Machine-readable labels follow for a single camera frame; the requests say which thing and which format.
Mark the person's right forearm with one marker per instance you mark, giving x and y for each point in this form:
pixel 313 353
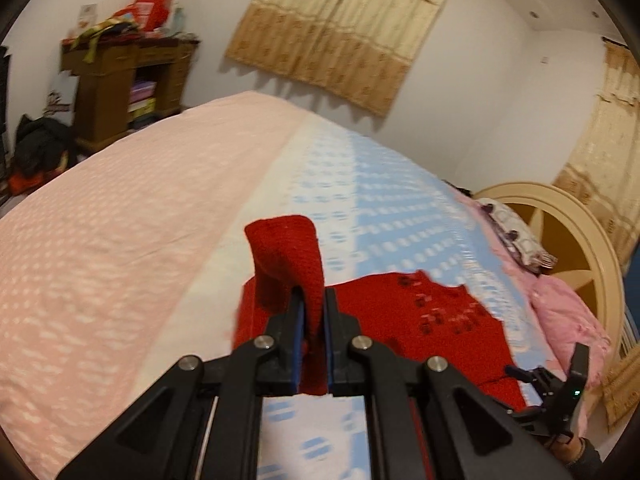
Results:
pixel 585 462

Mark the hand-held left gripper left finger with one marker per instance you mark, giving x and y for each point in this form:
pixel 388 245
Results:
pixel 298 342

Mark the narrow beige patterned curtain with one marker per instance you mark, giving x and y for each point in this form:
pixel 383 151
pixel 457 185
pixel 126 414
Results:
pixel 610 150

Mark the white patterned pillow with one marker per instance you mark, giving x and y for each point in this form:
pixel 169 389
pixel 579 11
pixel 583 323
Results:
pixel 515 230

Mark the green yellow cloth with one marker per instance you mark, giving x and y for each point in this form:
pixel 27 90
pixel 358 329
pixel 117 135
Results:
pixel 107 27

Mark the brown wooden cabinet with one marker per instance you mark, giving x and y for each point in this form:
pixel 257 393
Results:
pixel 105 95

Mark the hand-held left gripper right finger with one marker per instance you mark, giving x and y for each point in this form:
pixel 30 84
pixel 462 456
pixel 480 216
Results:
pixel 327 342

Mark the white printed bag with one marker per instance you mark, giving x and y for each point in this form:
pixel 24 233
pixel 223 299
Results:
pixel 60 97

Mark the black bag on floor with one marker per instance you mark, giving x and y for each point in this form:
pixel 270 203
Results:
pixel 42 142

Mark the cream round bed headboard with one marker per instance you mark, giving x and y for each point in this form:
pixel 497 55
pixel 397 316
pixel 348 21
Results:
pixel 590 240

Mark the dark blue panel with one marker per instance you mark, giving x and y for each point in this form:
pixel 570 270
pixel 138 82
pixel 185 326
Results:
pixel 632 290

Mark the stack of boxes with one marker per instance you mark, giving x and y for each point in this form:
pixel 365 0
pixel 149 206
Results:
pixel 142 102

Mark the red knitted sweater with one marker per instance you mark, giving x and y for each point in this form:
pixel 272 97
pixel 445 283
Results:
pixel 450 330

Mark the polka dot bed sheet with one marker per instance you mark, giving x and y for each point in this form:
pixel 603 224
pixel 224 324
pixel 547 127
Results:
pixel 125 210

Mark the wide beige patterned curtain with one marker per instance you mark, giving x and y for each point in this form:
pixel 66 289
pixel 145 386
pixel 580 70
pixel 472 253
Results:
pixel 340 30

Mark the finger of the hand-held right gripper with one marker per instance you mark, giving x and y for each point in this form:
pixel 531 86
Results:
pixel 535 379

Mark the pink pillow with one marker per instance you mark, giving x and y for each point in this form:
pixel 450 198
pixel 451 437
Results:
pixel 570 325

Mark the red bag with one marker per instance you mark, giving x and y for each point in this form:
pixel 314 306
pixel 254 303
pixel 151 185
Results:
pixel 147 10

